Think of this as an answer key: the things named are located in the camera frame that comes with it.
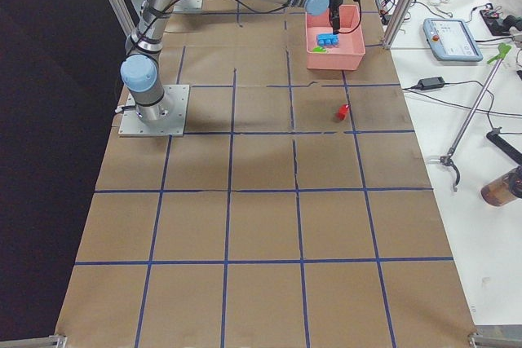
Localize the blue toy block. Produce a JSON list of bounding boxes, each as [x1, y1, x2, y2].
[[316, 33, 339, 47]]

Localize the red toy block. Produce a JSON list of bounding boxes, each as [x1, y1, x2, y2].
[[335, 104, 350, 121]]

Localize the pink plastic box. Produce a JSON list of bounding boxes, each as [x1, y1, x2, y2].
[[306, 5, 365, 71]]

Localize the teach pendant tablet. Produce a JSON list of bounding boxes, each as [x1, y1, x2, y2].
[[422, 18, 483, 62]]

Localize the black power adapter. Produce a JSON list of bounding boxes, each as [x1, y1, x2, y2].
[[416, 77, 446, 90]]

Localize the reacher grabber tool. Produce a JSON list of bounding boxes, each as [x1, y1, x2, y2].
[[439, 43, 512, 192]]

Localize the brown paper table cover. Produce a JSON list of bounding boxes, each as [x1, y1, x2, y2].
[[56, 0, 473, 347]]

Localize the brown water bottle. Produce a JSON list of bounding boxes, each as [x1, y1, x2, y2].
[[480, 165, 521, 206]]

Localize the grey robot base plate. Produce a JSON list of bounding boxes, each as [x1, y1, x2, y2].
[[119, 85, 190, 137]]

